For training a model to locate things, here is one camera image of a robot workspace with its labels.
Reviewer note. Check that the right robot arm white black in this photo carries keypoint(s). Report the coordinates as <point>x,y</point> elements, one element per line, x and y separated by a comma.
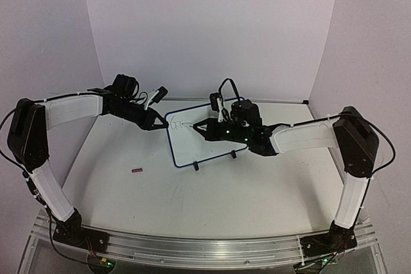
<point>356,138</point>

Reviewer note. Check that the blue framed small whiteboard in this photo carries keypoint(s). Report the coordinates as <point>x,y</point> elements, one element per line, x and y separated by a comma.
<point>186,145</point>

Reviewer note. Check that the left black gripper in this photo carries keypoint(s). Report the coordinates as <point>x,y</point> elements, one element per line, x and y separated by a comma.
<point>148,121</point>

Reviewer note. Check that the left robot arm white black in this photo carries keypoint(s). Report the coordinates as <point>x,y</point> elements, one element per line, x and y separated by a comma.
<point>28,141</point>

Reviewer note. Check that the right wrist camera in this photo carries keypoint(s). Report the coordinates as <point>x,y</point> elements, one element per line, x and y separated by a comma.
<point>217,105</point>

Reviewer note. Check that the aluminium front rail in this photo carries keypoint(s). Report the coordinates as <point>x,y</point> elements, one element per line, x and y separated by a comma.
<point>106,251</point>

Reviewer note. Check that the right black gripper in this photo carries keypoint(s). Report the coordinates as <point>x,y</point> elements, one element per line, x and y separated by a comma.
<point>212,130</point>

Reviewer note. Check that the black wire whiteboard stand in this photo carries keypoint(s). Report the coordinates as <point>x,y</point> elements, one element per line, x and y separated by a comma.
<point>196,164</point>

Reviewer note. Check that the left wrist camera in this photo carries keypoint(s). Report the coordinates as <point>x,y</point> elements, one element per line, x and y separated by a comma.
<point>155,96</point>

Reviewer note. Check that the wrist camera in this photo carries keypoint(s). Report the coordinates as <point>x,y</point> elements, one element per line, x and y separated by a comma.
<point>217,105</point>
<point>155,96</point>

